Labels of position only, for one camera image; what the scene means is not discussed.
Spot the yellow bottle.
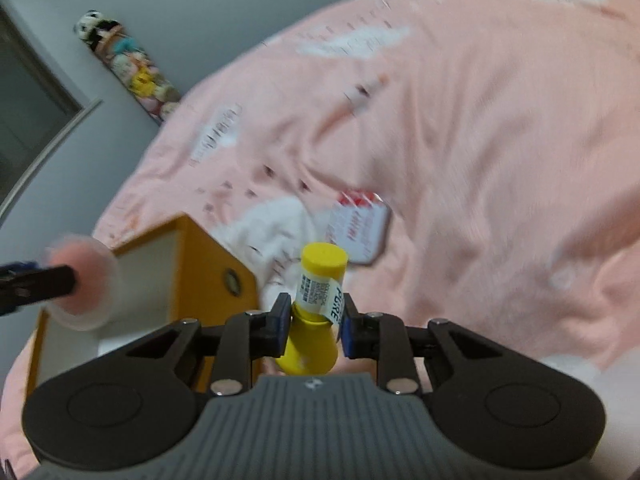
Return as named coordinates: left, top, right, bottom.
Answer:
left=273, top=241, right=350, bottom=376

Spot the pink round case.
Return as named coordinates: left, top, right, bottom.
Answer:
left=45, top=233, right=127, bottom=332

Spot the orange cardboard box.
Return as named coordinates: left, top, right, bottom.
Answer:
left=24, top=213, right=261, bottom=397

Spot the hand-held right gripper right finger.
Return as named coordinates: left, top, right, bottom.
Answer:
left=340, top=292, right=502, bottom=396

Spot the window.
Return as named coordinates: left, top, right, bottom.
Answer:
left=0, top=0, right=104, bottom=213

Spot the panda plush toy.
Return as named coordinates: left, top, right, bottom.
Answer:
left=73, top=9, right=122, bottom=45

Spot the clear tube of plush toys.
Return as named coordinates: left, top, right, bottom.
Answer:
left=94, top=24, right=182, bottom=127

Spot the white cloth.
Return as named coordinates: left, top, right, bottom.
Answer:
left=215, top=195, right=332, bottom=303

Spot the red and white packet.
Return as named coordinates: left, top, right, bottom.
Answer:
left=324, top=189, right=394, bottom=267

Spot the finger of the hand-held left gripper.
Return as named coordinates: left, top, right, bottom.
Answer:
left=0, top=265, right=81, bottom=317
left=0, top=260, right=40, bottom=279

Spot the pink printed blanket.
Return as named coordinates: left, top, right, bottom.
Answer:
left=0, top=0, right=640, bottom=413

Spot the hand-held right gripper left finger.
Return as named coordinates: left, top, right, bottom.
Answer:
left=125, top=292, right=294, bottom=396

